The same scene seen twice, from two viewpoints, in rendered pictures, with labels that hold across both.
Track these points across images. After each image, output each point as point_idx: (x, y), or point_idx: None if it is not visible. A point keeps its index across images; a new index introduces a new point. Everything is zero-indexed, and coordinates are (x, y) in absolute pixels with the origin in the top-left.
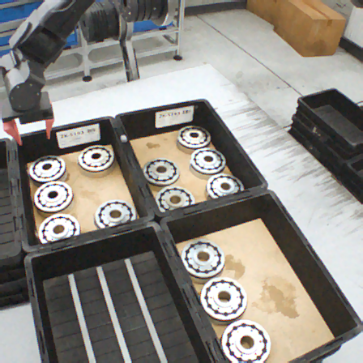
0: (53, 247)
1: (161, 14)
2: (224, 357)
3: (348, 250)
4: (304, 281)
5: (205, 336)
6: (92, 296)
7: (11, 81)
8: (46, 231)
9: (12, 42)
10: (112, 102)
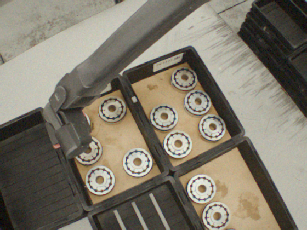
0: (104, 205)
1: None
2: None
3: (290, 151)
4: (265, 195)
5: None
6: (132, 222)
7: (65, 144)
8: (91, 181)
9: (53, 105)
10: (106, 28)
